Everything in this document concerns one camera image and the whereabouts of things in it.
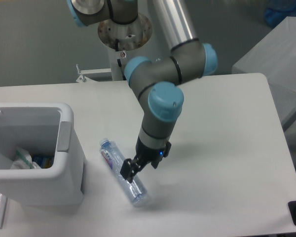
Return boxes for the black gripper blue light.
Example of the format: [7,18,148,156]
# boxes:
[120,138,172,183]

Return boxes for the clear plastic water bottle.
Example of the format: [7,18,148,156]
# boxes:
[99,138,148,207]

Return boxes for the white paper wrapper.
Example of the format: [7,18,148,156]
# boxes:
[10,147,41,170]

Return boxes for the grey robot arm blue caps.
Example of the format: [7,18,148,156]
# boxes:
[67,0,218,182]

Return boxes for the white plastic trash can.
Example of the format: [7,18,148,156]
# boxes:
[0,102,87,205]

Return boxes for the blue yellow box in bin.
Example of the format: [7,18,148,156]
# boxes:
[32,156,54,169]

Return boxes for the white side table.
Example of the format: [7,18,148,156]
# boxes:
[232,17,296,129]

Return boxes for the blue object on floor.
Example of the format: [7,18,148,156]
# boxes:
[263,0,296,28]

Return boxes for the white mounting bracket with bolts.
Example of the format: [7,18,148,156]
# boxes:
[76,64,112,83]

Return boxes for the black cable on pedestal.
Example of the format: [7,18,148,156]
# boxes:
[114,38,127,81]

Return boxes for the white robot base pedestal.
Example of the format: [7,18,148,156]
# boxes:
[98,13,152,80]

